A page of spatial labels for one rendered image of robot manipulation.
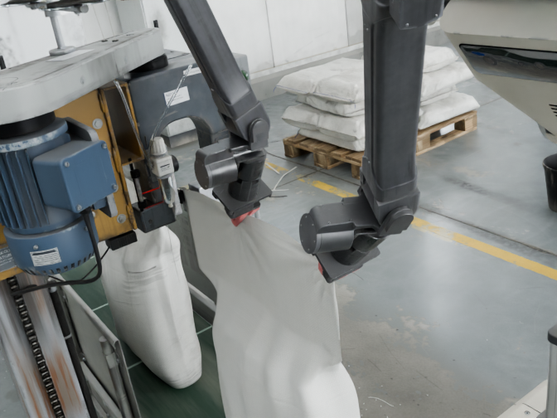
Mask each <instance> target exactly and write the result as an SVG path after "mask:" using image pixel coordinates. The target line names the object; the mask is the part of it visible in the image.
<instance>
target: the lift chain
mask: <svg viewBox="0 0 557 418"><path fill-rule="evenodd" d="M6 280H7V284H8V286H9V289H10V290H11V292H13V290H14V289H18V290H20V286H19V283H18V282H17V277H16V276H15V275H14V276H13V277H11V278H6ZM12 282H15V284H12V285H11V283H12ZM16 296H17V295H16ZM16 296H12V297H13V300H14V303H15V305H16V308H17V311H18V314H19V316H20V319H21V321H22V326H23V327H24V329H25V334H26V336H27V340H28V342H29V344H30V347H31V351H32V353H33V356H34V358H35V361H36V364H37V367H38V370H39V373H40V375H41V379H42V381H43V384H44V387H45V388H46V393H47V395H48V398H49V399H50V403H51V407H52V409H53V411H54V414H55V417H56V418H65V415H64V412H63V410H62V408H61V403H60V401H59V398H58V395H57V393H56V389H55V387H54V384H53V381H52V379H51V375H50V372H49V369H48V367H47V365H46V360H45V358H44V355H43V353H42V351H41V346H40V343H39V341H38V339H37V335H36V332H35V329H34V328H33V324H32V321H31V317H30V315H29V313H28V310H27V306H26V304H25V302H24V298H23V296H22V294H20V297H17V298H16ZM19 302H22V303H21V304H18V303H19ZM23 308H24V309H23ZM20 309H23V310H22V311H20ZM25 314H26V315H27V316H25V317H22V315H25ZM28 320H29V322H28V323H25V322H26V321H28ZM29 327H31V328H29ZM27 328H29V329H27ZM31 333H33V334H32V335H31V336H29V334H31ZM33 339H35V341H33V342H32V340H33ZM36 345H37V347H35V348H33V347H34V346H36ZM38 351H39V353H37V354H36V352H38ZM39 357H41V359H39V360H37V358H39ZM42 363H44V364H42ZM40 364H42V365H40ZM43 369H45V371H43V372H42V371H41V370H43ZM45 375H47V376H46V377H44V376H45ZM49 380H50V381H49ZM47 381H49V382H47ZM46 382H47V383H46ZM49 386H51V387H50V388H48V387H49ZM51 392H53V393H51ZM50 393H51V394H50ZM54 397H55V399H53V400H52V398H54ZM55 403H57V404H55ZM54 404H55V405H54ZM58 408H60V409H59V410H57V411H56V409H58ZM60 413H61V415H59V414H60ZM58 415H59V416H58Z"/></svg>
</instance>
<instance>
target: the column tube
mask: <svg viewBox="0 0 557 418"><path fill-rule="evenodd" d="M16 277H17V282H18V283H19V286H20V289H21V288H24V287H26V286H28V285H31V284H36V285H37V286H39V285H43V284H46V281H45V278H44V275H30V274H28V273H26V272H21V273H20V274H17V275H16ZM10 293H11V290H10V289H9V286H8V284H7V280H6V279H3V280H1V281H0V349H1V352H2V355H3V357H4V360H5V363H6V364H7V368H8V371H9V373H10V375H11V378H12V381H13V384H14V386H15V388H16V391H17V394H18V396H19V399H20V402H21V403H22V407H23V410H24V412H25V414H26V417H27V418H56V417H55V414H54V411H53V409H52V407H51V403H50V399H49V398H48V395H47V393H46V388H45V387H44V384H43V381H42V379H41V375H40V373H39V370H38V367H37V364H36V361H35V358H34V356H33V353H32V351H31V347H30V344H29V342H28V340H27V336H26V334H25V329H24V327H23V326H22V321H21V319H20V316H19V314H18V311H17V308H16V305H15V303H14V300H13V297H12V296H10ZM22 296H23V298H24V302H25V304H26V306H27V310H28V313H29V315H30V317H31V321H32V324H33V328H34V329H35V332H36V335H37V339H38V341H39V343H40V346H41V351H42V353H43V355H44V358H45V360H46V365H47V367H48V369H49V372H50V375H51V379H52V381H53V384H54V387H55V389H56V393H57V395H58V398H59V401H60V403H61V408H62V410H63V412H64V415H65V418H90V415H89V412H88V410H87V406H86V404H85V399H84V397H83V394H82V391H81V389H80V384H79V382H78V379H77V376H76V374H75V369H74V367H73V364H72V361H71V359H70V354H69V351H68V348H67V346H66V343H65V339H64V336H63V333H62V331H61V326H60V324H59V321H58V318H57V316H56V311H55V309H54V306H53V303H52V300H51V296H50V293H49V290H48V288H46V289H39V290H36V291H32V292H29V293H25V294H22Z"/></svg>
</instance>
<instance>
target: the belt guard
mask: <svg viewBox="0 0 557 418"><path fill-rule="evenodd" d="M114 38H115V40H117V39H118V41H114V42H112V40H114ZM102 40H103V39H102ZM102 40H99V41H94V42H91V43H89V44H85V45H83V46H78V47H76V50H77V51H78V50H92V51H88V52H86V53H83V54H80V55H78V56H74V57H71V58H69V59H66V60H63V61H48V60H51V59H54V58H57V57H59V56H45V57H42V58H39V59H36V60H34V61H28V62H26V63H22V64H20V65H17V66H12V67H9V68H7V69H3V70H0V124H9V123H13V122H17V121H21V120H24V119H30V118H34V117H37V116H39V115H42V114H46V113H49V112H51V111H53V110H55V109H59V108H60V107H62V106H64V105H66V104H68V103H70V102H71V101H73V100H76V99H78V98H80V97H81V96H83V95H86V94H87V93H89V92H90V91H92V90H95V89H97V88H99V87H100V86H102V85H105V84H107V83H108V82H110V81H111V80H114V79H116V78H118V77H120V76H121V75H124V74H126V73H128V72H129V71H131V70H133V69H135V68H137V67H139V66H141V65H143V64H145V63H147V62H149V61H150V60H152V59H154V58H156V57H158V56H161V55H162V54H164V53H165V51H164V47H163V43H162V35H161V31H160V29H159V28H156V27H150V28H143V29H138V30H133V31H130V32H125V33H121V34H118V35H116V36H111V37H108V38H105V40H108V41H105V42H101V41H102ZM93 49H95V50H93ZM61 56H63V55H61Z"/></svg>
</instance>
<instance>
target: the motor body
mask: <svg viewBox="0 0 557 418"><path fill-rule="evenodd" d="M67 129H68V126H67V123H66V121H65V120H64V119H62V118H59V117H56V119H55V121H54V122H53V123H52V124H50V125H48V126H46V127H45V128H43V129H39V130H37V131H34V132H31V133H28V134H22V135H18V136H13V137H8V138H1V139H0V223H2V226H5V227H4V229H3V234H4V236H5V238H6V241H7V244H8V247H9V250H10V251H11V254H12V258H13V260H14V262H15V264H16V265H17V267H18V268H20V269H21V270H23V271H24V272H26V273H28V274H30V275H58V274H61V273H64V272H66V271H69V270H73V269H74V268H77V267H78V266H80V265H83V264H84V263H85V262H86V261H87V260H89V259H90V258H91V257H92V256H93V254H94V248H93V246H92V242H91V239H90V234H89V232H88V229H87V226H86V224H85V221H84V218H83V216H82V215H81V214H79V213H74V212H71V211H70V210H66V209H61V208H57V207H49V206H47V205H46V204H45V203H44V200H43V197H42V195H41V190H40V187H39V184H38V181H37V179H36V174H35V171H34V168H33V166H32V161H33V159H34V158H35V157H37V156H39V155H42V154H43V153H46V152H48V151H51V150H52V149H54V148H57V147H59V146H61V145H63V144H65V143H68V142H70V135H69V134H68V133H66V131H67ZM89 215H90V221H91V225H92V228H93V232H94V236H95V239H96V242H97V245H98V244H99V237H98V232H97V230H96V226H95V223H94V217H93V213H92V210H91V209H90V212H89Z"/></svg>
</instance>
